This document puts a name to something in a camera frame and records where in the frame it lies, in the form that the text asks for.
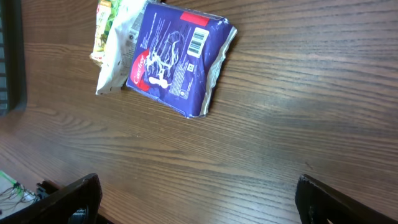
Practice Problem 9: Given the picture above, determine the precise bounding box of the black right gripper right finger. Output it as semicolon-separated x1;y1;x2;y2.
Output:
295;174;397;224

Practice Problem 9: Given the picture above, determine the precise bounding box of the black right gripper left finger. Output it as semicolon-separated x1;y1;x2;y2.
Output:
1;173;102;224

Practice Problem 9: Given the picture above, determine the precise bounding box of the white tube gold cap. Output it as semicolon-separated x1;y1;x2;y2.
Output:
96;0;150;95

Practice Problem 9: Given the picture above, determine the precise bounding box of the purple Carefree pad pack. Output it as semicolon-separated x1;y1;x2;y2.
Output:
126;3;237;118

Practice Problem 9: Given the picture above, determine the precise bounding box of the green yellow snack packet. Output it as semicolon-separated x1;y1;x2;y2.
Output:
90;0;121;66

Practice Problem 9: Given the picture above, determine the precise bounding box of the dark grey plastic basket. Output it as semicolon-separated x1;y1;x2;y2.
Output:
1;0;27;116

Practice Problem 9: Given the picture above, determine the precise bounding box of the circuit board with wires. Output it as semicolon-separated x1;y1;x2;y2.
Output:
1;171;59;221

